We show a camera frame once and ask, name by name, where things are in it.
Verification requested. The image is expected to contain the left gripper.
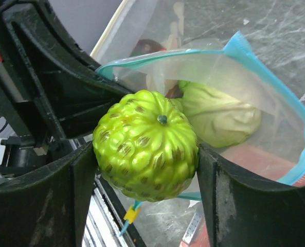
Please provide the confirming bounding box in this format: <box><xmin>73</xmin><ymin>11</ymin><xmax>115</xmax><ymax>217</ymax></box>
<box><xmin>0</xmin><ymin>1</ymin><xmax>128</xmax><ymax>178</ymax></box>

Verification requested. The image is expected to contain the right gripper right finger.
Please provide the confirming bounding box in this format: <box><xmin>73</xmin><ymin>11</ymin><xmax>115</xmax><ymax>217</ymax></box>
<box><xmin>197</xmin><ymin>144</ymin><xmax>305</xmax><ymax>247</ymax></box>

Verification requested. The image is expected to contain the pink plastic basket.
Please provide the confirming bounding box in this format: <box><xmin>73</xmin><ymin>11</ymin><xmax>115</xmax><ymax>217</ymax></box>
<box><xmin>180</xmin><ymin>144</ymin><xmax>305</xmax><ymax>247</ymax></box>

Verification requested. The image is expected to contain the blue zipper clear bag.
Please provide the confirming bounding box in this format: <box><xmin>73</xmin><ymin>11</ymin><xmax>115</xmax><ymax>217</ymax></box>
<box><xmin>97</xmin><ymin>32</ymin><xmax>305</xmax><ymax>223</ymax></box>

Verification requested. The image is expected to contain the pale cabbage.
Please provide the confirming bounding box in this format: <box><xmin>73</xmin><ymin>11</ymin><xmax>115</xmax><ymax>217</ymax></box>
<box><xmin>178</xmin><ymin>80</ymin><xmax>262</xmax><ymax>148</ymax></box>

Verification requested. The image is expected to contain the dark red apple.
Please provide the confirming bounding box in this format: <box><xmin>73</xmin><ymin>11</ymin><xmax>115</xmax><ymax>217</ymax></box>
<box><xmin>130</xmin><ymin>39</ymin><xmax>166</xmax><ymax>57</ymax></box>

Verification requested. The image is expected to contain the dotted clear zip bag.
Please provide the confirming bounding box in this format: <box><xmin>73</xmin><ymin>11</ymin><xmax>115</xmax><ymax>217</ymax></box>
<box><xmin>91</xmin><ymin>1</ymin><xmax>234</xmax><ymax>98</ymax></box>

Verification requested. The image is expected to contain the aluminium rail frame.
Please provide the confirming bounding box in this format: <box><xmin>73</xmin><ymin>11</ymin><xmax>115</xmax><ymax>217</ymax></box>
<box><xmin>82</xmin><ymin>175</ymin><xmax>146</xmax><ymax>247</ymax></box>

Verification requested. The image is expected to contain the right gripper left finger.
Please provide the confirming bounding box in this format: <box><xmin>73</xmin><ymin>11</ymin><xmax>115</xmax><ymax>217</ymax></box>
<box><xmin>0</xmin><ymin>143</ymin><xmax>97</xmax><ymax>246</ymax></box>

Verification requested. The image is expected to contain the light green round fruit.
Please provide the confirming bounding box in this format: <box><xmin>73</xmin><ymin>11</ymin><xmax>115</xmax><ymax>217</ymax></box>
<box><xmin>92</xmin><ymin>90</ymin><xmax>199</xmax><ymax>202</ymax></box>

